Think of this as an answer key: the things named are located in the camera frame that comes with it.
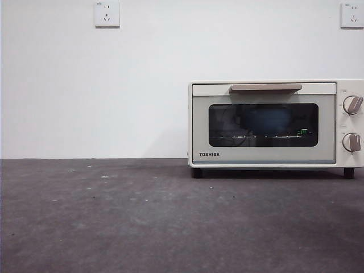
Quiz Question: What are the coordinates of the oven door with beige handle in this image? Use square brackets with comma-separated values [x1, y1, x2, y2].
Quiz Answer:
[192, 82, 337, 165]

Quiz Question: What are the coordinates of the blue ribbed bowl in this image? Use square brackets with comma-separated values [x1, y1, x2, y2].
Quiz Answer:
[241, 106, 288, 135]

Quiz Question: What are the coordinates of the cream Toshiba toaster oven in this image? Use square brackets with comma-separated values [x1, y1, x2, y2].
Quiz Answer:
[188, 79, 364, 179]

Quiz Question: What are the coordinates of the cream oven knob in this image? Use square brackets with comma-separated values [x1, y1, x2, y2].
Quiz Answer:
[342, 132, 362, 152]
[343, 96, 364, 115]

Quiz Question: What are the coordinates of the white wall socket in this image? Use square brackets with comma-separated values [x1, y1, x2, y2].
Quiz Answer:
[95, 0, 121, 28]
[341, 2, 364, 29]

